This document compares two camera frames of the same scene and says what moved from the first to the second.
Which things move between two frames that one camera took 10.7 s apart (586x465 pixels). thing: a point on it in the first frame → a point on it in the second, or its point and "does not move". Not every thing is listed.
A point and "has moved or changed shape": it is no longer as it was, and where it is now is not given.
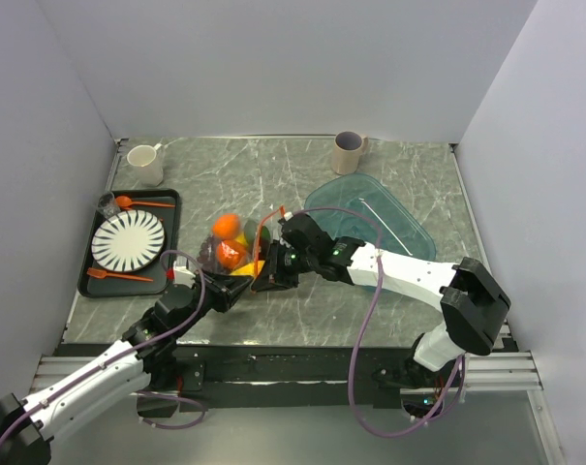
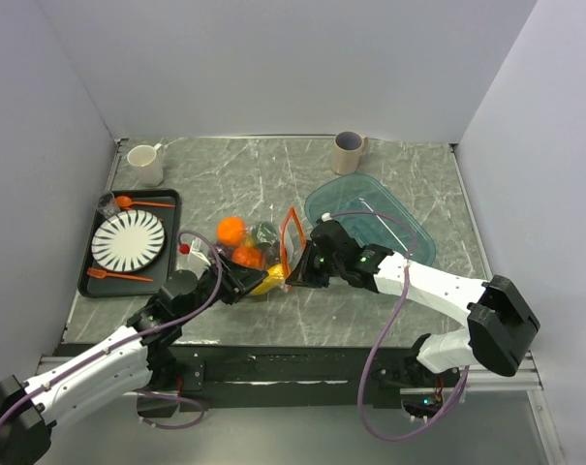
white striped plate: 128,240 does not move
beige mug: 349,146 does not move
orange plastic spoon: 125,201 does not move
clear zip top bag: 236,246 has moved or changed shape
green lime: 250,231 → 265,233
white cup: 147,164 does not move
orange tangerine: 227,226 has moved or changed shape
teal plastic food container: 399,232 does not move
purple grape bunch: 207,252 → 224,252
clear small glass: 107,205 does not move
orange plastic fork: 100,273 does not move
